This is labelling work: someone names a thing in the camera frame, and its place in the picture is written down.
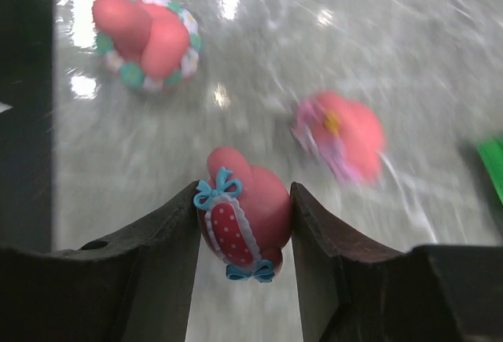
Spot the pink bunny red bow toy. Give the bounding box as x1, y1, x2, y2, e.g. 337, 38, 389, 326
292, 90, 385, 182

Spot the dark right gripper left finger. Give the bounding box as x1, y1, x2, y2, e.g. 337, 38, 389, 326
1, 185, 200, 341

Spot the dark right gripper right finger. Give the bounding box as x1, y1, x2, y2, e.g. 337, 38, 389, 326
290, 182, 502, 341

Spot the green Chuba chips bag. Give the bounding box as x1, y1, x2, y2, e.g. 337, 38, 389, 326
476, 134, 502, 208

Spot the pink striped bunny toy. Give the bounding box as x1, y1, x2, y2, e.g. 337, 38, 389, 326
193, 147, 292, 283

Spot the pink bunny flower ring toy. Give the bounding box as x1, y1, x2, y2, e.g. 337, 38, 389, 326
92, 0, 202, 93

